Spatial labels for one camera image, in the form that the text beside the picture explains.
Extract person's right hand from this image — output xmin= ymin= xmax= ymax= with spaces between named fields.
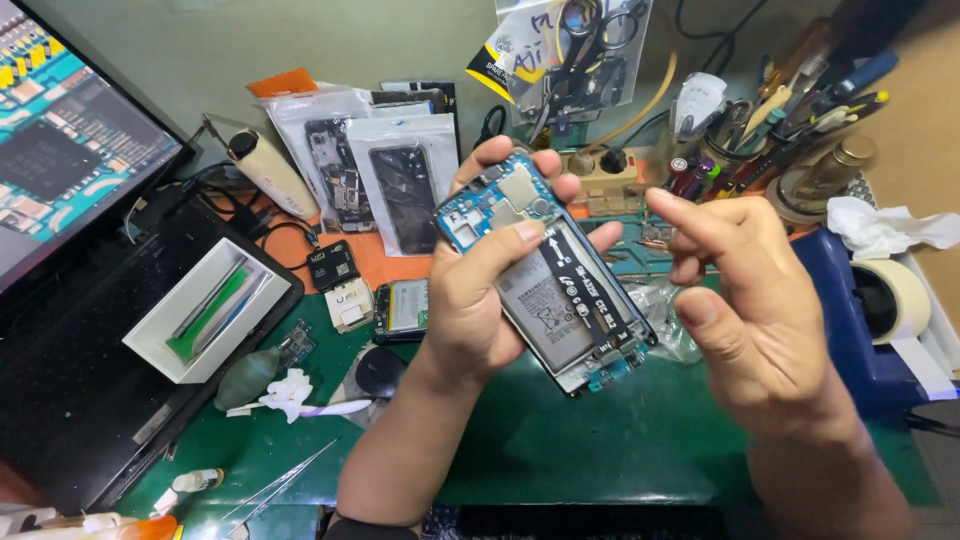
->
xmin=645 ymin=187 xmax=860 ymax=440

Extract person's left hand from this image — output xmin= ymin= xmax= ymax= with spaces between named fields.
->
xmin=411 ymin=135 xmax=625 ymax=391

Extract smartphone with exposed battery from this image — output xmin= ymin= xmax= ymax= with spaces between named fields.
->
xmin=433 ymin=147 xmax=659 ymax=397

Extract opened phone with white battery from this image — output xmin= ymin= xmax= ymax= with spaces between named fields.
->
xmin=372 ymin=279 xmax=431 ymax=346

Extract blue plastic box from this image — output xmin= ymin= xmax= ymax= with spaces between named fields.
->
xmin=791 ymin=227 xmax=960 ymax=412

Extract black round disc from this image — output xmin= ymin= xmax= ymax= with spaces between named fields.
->
xmin=354 ymin=346 xmax=408 ymax=400

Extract crumpled clear plastic bag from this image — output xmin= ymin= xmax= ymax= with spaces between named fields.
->
xmin=626 ymin=281 xmax=702 ymax=366

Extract small white adapter box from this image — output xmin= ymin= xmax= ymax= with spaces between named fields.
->
xmin=324 ymin=277 xmax=375 ymax=335

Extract black card reader box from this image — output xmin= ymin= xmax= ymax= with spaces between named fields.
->
xmin=306 ymin=240 xmax=361 ymax=294

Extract plastic bag with black cover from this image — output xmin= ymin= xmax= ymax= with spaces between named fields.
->
xmin=345 ymin=112 xmax=460 ymax=258

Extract small metal tools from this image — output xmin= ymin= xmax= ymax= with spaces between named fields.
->
xmin=600 ymin=206 xmax=676 ymax=282

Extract masking tape roll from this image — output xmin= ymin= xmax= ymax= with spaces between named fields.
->
xmin=851 ymin=258 xmax=960 ymax=402

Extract white stick with purple tip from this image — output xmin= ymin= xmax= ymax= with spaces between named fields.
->
xmin=225 ymin=399 xmax=374 ymax=419

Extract brass bottle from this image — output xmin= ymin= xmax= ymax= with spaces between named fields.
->
xmin=776 ymin=135 xmax=877 ymax=219

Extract green work mat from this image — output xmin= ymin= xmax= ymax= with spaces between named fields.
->
xmin=112 ymin=217 xmax=939 ymax=519

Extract small blue circuit board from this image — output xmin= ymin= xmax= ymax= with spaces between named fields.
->
xmin=279 ymin=320 xmax=316 ymax=369

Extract crumpled white tissue piece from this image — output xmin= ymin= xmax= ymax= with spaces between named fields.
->
xmin=258 ymin=367 xmax=315 ymax=425

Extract tool holder full of tools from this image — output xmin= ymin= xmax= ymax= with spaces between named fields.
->
xmin=701 ymin=15 xmax=901 ymax=200

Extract beige power strip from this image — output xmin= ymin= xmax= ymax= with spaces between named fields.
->
xmin=567 ymin=146 xmax=648 ymax=219

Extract grey-green rubber air blower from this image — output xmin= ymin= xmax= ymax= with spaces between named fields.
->
xmin=214 ymin=346 xmax=285 ymax=412

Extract white handheld tool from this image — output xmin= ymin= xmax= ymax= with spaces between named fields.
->
xmin=669 ymin=72 xmax=729 ymax=144

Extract black flat packet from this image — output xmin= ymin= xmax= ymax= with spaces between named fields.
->
xmin=371 ymin=80 xmax=460 ymax=121

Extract cream cylindrical handheld device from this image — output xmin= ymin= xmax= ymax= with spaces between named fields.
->
xmin=227 ymin=129 xmax=321 ymax=222

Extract silver metal tweezers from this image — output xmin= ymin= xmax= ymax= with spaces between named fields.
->
xmin=221 ymin=437 xmax=340 ymax=537

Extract green plastic pry strip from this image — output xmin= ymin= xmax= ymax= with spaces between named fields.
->
xmin=165 ymin=267 xmax=250 ymax=363

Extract grey metal pry tool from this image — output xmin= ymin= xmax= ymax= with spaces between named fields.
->
xmin=171 ymin=256 xmax=249 ymax=340

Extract yellow and black packet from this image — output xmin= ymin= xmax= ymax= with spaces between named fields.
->
xmin=465 ymin=7 xmax=556 ymax=102

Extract clear bag with scissors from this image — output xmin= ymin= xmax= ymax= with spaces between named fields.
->
xmin=495 ymin=0 xmax=655 ymax=129

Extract orange card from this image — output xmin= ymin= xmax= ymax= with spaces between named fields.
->
xmin=246 ymin=67 xmax=320 ymax=99

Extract small clear dropper bottle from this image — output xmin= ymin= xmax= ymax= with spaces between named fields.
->
xmin=152 ymin=468 xmax=225 ymax=519

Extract white rectangular tray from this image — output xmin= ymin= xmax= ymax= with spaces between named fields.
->
xmin=122 ymin=237 xmax=292 ymax=385

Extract black laptop base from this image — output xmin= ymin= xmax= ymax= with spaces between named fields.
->
xmin=0 ymin=201 xmax=305 ymax=519

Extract orange and white tube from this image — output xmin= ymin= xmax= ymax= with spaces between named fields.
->
xmin=0 ymin=506 xmax=185 ymax=540

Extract laptop screen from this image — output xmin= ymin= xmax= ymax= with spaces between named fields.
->
xmin=0 ymin=0 xmax=196 ymax=294

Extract plastic bag with phone frame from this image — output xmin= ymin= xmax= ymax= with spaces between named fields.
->
xmin=262 ymin=84 xmax=376 ymax=235

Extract black scissors handle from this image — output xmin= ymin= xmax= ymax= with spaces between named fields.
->
xmin=474 ymin=105 xmax=510 ymax=151

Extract beige rubber hose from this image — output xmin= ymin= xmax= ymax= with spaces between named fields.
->
xmin=581 ymin=52 xmax=678 ymax=155

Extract black hanging cable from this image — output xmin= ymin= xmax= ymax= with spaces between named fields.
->
xmin=673 ymin=0 xmax=774 ymax=76

